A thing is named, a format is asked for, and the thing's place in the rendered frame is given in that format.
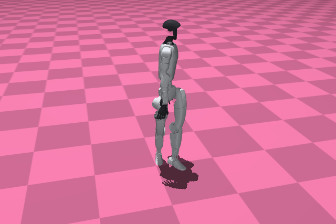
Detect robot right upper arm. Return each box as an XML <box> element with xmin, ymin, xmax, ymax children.
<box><xmin>160</xmin><ymin>47</ymin><xmax>172</xmax><ymax>79</ymax></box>

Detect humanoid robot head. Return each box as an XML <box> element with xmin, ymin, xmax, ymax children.
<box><xmin>162</xmin><ymin>19</ymin><xmax>181</xmax><ymax>45</ymax></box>

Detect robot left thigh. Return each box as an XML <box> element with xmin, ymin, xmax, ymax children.
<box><xmin>169</xmin><ymin>88</ymin><xmax>186</xmax><ymax>133</ymax></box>

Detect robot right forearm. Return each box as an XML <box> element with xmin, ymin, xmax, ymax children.
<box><xmin>160</xmin><ymin>74</ymin><xmax>170</xmax><ymax>105</ymax></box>

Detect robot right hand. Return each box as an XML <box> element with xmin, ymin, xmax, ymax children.
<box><xmin>155</xmin><ymin>99</ymin><xmax>169</xmax><ymax>120</ymax></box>

